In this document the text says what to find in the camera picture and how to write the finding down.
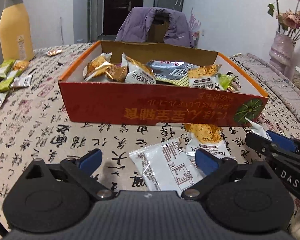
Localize pumpkin seed crisp packet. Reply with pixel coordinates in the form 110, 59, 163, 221
184, 124, 236, 168

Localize white nutrition label packet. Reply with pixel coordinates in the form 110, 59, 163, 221
129, 138, 205, 195

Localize silver yellow long snack bag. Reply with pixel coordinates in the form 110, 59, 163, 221
146, 60, 199, 87

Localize oat crisp packet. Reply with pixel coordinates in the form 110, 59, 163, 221
121, 53, 156, 85

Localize orange cardboard box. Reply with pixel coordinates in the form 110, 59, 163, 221
58, 41, 269, 127

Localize pink ceramic vase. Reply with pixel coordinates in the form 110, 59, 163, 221
269, 31, 295, 81

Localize dried pink roses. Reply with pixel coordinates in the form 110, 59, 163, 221
267, 0, 300, 44

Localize green packet near tangerines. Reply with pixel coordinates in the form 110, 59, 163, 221
0, 60, 15, 80

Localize purple jacket on chair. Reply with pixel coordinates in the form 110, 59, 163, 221
115, 7, 194, 48

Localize yellow thermos bottle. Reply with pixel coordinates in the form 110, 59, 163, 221
0, 0, 34, 61

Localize wooden chair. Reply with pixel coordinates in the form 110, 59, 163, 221
147, 17, 170, 43

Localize dark entrance door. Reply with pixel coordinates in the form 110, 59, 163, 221
103, 0, 143, 35

